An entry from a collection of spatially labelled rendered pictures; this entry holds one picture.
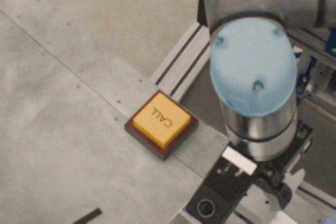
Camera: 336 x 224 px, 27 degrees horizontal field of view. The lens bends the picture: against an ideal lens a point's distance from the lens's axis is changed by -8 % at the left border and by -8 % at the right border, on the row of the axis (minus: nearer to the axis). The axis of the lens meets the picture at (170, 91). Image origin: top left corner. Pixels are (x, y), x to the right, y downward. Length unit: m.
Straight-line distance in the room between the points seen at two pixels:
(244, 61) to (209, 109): 1.19
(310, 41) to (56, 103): 0.48
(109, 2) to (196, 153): 1.16
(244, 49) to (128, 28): 1.55
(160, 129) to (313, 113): 0.81
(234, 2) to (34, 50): 0.59
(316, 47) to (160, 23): 0.92
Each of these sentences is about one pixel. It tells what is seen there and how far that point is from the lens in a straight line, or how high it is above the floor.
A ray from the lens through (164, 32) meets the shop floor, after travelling 2.14.
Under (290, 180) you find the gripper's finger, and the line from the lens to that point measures 0.87.
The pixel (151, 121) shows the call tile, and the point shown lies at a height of 0.84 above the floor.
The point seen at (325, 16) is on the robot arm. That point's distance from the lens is 0.70.
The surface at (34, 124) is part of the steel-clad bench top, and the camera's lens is 1.13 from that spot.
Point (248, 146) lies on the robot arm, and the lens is 0.71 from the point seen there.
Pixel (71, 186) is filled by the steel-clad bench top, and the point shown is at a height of 0.80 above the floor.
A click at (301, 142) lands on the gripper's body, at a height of 1.09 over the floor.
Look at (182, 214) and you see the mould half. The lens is 0.97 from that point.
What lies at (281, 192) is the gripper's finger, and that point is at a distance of 0.82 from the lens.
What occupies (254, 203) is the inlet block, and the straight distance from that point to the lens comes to 0.92.
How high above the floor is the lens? 1.81
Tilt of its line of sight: 63 degrees down
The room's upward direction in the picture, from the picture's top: 3 degrees clockwise
